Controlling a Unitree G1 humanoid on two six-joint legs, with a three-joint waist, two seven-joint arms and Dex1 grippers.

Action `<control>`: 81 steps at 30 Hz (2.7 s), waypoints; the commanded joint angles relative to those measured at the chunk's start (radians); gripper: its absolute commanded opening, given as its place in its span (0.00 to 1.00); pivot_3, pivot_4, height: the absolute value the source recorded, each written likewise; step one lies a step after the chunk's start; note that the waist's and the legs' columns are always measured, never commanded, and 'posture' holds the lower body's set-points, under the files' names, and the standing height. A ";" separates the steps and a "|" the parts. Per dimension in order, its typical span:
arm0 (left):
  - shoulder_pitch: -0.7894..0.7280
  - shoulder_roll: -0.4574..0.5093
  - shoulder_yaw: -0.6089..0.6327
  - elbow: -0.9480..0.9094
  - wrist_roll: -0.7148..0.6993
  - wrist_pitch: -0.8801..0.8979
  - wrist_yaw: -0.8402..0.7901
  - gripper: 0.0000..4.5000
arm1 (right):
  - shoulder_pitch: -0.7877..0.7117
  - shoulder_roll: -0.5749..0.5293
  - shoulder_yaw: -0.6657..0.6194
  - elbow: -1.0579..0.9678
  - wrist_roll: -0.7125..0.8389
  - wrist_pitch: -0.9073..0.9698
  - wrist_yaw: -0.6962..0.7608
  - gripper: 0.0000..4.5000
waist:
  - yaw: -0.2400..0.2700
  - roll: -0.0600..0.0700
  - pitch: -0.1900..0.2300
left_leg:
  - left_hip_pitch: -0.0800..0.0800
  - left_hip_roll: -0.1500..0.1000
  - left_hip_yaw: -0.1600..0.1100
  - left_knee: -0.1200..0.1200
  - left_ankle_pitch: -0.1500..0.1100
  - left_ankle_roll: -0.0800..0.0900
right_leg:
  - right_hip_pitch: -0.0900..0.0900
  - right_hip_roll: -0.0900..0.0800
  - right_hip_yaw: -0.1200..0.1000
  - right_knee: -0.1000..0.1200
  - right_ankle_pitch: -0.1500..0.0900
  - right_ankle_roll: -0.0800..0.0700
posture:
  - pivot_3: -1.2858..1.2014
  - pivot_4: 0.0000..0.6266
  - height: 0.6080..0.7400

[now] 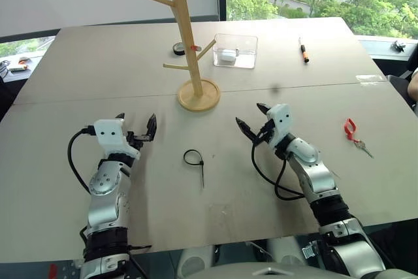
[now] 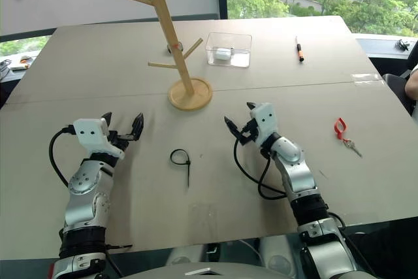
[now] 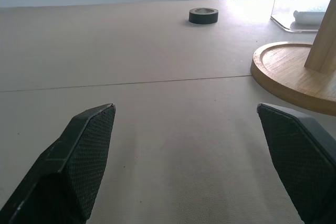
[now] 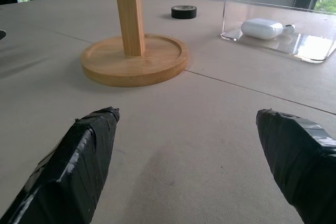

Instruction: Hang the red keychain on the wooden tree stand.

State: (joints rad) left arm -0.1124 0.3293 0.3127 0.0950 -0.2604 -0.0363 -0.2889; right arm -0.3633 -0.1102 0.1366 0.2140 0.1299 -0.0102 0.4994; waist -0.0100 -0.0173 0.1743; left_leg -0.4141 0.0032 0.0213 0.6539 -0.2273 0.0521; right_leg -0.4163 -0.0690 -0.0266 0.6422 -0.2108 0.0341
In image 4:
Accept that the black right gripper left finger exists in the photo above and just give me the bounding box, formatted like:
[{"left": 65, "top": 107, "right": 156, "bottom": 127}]
[{"left": 0, "top": 106, "right": 120, "bottom": 224}]

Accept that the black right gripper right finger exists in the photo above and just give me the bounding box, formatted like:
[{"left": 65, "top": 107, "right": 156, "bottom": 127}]
[{"left": 256, "top": 108, "right": 336, "bottom": 224}]

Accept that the white earbud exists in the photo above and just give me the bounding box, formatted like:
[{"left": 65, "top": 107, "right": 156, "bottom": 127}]
[{"left": 282, "top": 24, "right": 297, "bottom": 35}]

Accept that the wooden stand with round base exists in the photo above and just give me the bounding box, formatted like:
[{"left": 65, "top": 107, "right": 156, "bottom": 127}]
[{"left": 80, "top": 0, "right": 190, "bottom": 88}]

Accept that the white earbuds case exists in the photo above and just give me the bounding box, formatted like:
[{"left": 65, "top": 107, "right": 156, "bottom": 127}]
[{"left": 240, "top": 18, "right": 284, "bottom": 41}]

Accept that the clear acrylic tray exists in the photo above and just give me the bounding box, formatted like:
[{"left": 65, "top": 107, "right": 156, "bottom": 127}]
[{"left": 219, "top": 0, "right": 336, "bottom": 64}]

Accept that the black tape roll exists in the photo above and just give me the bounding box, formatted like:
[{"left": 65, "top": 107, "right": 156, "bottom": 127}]
[{"left": 171, "top": 4, "right": 197, "bottom": 20}]

